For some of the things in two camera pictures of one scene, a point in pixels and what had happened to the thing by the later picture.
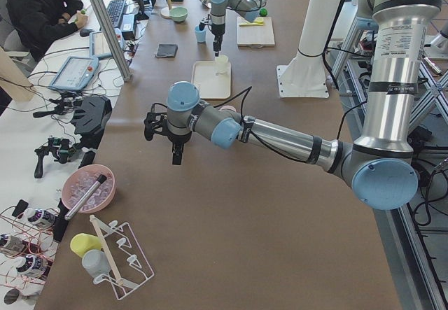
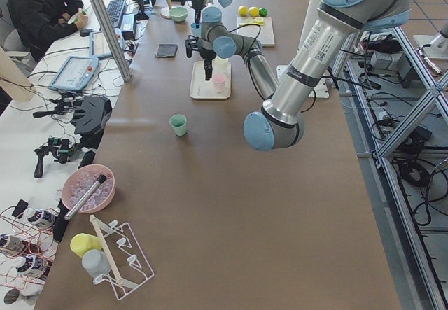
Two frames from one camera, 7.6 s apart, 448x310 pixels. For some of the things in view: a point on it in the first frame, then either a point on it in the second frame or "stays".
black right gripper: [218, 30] → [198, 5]
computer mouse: [85, 32] stays
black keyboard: [115, 8] stays
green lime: [263, 12] stays
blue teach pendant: [75, 73] stays
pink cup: [227, 107] → [219, 80]
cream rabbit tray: [210, 85] stays
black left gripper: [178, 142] → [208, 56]
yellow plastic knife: [257, 22] stays
